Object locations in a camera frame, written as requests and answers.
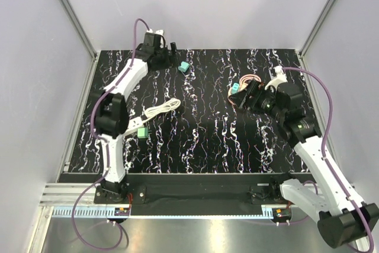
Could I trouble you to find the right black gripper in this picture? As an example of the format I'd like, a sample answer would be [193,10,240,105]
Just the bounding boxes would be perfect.
[229,79,285,122]

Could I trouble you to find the teal USB charger plug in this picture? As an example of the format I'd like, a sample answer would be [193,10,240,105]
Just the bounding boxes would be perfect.
[230,82,240,94]

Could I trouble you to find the pink round power socket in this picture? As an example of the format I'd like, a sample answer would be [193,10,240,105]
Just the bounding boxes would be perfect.
[228,94,239,106]

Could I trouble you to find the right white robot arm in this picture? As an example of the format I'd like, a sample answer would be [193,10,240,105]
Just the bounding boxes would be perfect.
[229,80,378,252]

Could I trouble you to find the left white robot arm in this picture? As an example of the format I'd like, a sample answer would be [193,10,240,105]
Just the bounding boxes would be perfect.
[91,29,178,203]

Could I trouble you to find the green plug adapter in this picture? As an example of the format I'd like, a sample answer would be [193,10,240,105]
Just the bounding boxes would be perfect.
[137,127,149,139]

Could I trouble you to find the teal charger on mat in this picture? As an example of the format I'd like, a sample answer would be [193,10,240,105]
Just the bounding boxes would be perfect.
[178,62,190,73]

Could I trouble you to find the black marbled mat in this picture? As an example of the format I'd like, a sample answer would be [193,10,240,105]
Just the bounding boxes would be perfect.
[60,49,320,174]

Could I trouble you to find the white power strip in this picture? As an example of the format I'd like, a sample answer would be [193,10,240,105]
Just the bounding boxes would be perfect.
[124,117,144,136]

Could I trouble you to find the pink coiled cord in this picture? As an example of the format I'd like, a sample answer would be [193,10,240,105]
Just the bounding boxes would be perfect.
[239,74,261,91]

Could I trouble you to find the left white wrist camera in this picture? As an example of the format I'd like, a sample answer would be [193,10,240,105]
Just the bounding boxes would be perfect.
[146,28,164,37]

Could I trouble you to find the white coiled cord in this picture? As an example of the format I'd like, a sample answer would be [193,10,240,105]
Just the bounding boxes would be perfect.
[143,98,182,122]

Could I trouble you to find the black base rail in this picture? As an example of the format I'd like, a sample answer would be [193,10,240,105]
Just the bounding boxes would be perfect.
[93,172,306,217]

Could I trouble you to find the white slotted cable duct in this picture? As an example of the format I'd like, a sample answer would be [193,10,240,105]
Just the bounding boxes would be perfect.
[52,206,131,219]

